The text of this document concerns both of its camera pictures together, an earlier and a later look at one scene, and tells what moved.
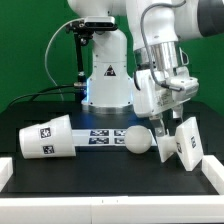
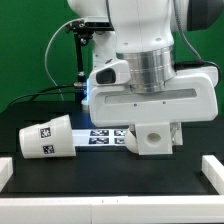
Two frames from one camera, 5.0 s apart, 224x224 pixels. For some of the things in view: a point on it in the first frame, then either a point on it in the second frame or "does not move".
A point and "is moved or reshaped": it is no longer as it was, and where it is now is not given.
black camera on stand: [83, 31] does not move
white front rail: [155, 209] does not move
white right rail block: [213, 170] does not move
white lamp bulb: [138, 139] is moved or reshaped
